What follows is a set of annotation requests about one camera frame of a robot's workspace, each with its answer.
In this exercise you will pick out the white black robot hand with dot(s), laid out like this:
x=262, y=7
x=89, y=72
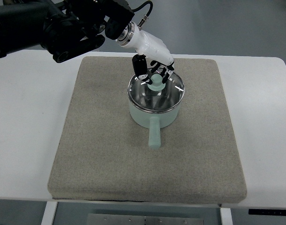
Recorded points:
x=152, y=54

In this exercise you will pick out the glass lid with green knob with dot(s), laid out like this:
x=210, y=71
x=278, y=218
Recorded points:
x=157, y=97

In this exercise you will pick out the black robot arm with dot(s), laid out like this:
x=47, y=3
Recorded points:
x=66, y=29

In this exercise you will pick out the mint green saucepan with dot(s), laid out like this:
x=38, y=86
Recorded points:
x=154, y=122

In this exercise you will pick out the grey felt mat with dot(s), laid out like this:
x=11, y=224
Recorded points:
x=103, y=154

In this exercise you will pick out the white right table leg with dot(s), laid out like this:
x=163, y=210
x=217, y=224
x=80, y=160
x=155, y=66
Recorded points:
x=226, y=216

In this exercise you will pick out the white table leg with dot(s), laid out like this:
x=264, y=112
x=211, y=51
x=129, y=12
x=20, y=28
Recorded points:
x=49, y=213
x=226, y=216

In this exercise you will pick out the black desk control panel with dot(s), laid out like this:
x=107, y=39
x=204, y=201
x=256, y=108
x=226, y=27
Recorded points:
x=267, y=212

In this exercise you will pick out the white left table leg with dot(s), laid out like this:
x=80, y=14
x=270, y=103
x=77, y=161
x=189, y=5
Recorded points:
x=49, y=213

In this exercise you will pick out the metal base plate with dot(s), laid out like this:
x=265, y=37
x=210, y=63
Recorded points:
x=108, y=219

